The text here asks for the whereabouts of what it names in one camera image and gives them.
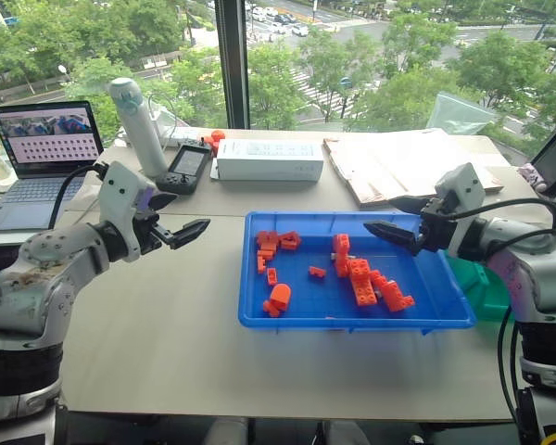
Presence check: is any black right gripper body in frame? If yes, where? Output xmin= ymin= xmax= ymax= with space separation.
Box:
xmin=415 ymin=189 xmax=461 ymax=255

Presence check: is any blue plastic tray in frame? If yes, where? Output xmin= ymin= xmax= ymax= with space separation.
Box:
xmin=237 ymin=210 xmax=479 ymax=335

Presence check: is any dark window frame post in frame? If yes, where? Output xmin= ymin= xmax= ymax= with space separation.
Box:
xmin=213 ymin=0 xmax=252 ymax=131

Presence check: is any red-orange plastic building brick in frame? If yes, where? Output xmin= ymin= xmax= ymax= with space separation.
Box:
xmin=331 ymin=233 xmax=353 ymax=279

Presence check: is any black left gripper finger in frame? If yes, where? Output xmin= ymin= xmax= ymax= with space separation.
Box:
xmin=163 ymin=218 xmax=211 ymax=250
xmin=148 ymin=192 xmax=179 ymax=212

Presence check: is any open grey laptop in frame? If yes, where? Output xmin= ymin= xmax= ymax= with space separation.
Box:
xmin=0 ymin=100 xmax=106 ymax=234

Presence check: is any black handheld game console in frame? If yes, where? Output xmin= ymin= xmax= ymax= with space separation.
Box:
xmin=155 ymin=135 xmax=213 ymax=197

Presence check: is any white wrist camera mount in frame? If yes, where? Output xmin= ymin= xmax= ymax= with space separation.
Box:
xmin=434 ymin=161 xmax=486 ymax=220
xmin=96 ymin=159 xmax=158 ymax=263

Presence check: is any white power strip with cable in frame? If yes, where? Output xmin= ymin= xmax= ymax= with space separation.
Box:
xmin=115 ymin=91 xmax=203 ymax=150

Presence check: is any pink soft object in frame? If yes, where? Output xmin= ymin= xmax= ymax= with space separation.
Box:
xmin=517 ymin=162 xmax=549 ymax=194

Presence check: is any green plastic container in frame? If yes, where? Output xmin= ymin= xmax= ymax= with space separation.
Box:
xmin=444 ymin=253 xmax=513 ymax=323

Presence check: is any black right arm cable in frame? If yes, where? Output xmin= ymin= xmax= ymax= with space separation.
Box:
xmin=462 ymin=197 xmax=556 ymax=254

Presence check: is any white cardboard box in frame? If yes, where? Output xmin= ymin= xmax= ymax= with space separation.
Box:
xmin=209 ymin=138 xmax=326 ymax=184

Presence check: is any white insulated bottle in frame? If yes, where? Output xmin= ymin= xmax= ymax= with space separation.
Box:
xmin=107 ymin=77 xmax=169 ymax=179

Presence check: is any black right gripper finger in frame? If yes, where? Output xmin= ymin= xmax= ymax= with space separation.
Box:
xmin=362 ymin=221 xmax=422 ymax=257
xmin=388 ymin=194 xmax=431 ymax=215

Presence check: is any translucent green plastic bag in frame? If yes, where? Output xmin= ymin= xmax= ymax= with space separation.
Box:
xmin=424 ymin=91 xmax=500 ymax=137

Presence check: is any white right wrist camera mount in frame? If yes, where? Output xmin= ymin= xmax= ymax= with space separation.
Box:
xmin=434 ymin=161 xmax=486 ymax=220

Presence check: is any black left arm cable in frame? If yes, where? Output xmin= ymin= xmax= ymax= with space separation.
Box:
xmin=48 ymin=163 xmax=110 ymax=231

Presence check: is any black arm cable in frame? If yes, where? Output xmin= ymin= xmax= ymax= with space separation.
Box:
xmin=48 ymin=163 xmax=110 ymax=231
xmin=462 ymin=197 xmax=556 ymax=254

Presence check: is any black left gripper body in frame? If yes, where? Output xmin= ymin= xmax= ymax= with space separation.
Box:
xmin=132 ymin=206 xmax=175 ymax=256

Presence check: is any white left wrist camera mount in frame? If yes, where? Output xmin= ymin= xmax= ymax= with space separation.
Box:
xmin=96 ymin=159 xmax=158 ymax=263

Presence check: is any flattened brown cardboard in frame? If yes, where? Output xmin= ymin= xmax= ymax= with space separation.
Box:
xmin=322 ymin=128 xmax=505 ymax=208

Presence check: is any orange studded plastic building brick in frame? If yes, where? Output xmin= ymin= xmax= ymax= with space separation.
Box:
xmin=347 ymin=258 xmax=380 ymax=308

